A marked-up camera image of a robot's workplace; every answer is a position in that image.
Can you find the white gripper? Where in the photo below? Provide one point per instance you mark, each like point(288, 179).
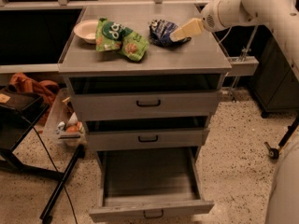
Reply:
point(209, 20)

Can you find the blue chip bag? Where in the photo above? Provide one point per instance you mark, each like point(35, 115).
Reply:
point(159, 33)

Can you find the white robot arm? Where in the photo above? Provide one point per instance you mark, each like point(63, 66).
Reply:
point(281, 18)

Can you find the green chip bag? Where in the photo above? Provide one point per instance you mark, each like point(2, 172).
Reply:
point(110, 36)

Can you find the grey drawer cabinet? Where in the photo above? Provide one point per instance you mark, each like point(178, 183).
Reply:
point(200, 56)

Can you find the middle grey drawer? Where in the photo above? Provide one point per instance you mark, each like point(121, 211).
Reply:
point(124, 134)

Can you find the grey drawer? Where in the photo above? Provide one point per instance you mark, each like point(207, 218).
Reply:
point(149, 184)
point(124, 134)
point(143, 97)

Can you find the top grey drawer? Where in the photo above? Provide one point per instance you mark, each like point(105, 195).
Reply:
point(143, 97)

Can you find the bottom grey drawer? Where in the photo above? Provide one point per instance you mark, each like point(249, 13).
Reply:
point(149, 184)

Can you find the dark grey side cabinet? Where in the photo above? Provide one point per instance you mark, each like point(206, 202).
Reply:
point(274, 85)

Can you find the white bowl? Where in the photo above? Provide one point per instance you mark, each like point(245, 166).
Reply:
point(86, 30)

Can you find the black tripod wheel leg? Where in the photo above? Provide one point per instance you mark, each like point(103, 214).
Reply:
point(274, 153)

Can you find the clear plastic bin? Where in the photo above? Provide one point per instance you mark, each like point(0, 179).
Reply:
point(60, 118)

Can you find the orange jacket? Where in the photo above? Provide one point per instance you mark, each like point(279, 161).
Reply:
point(47, 89)

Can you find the black stand table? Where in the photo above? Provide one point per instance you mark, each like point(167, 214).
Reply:
point(19, 113)

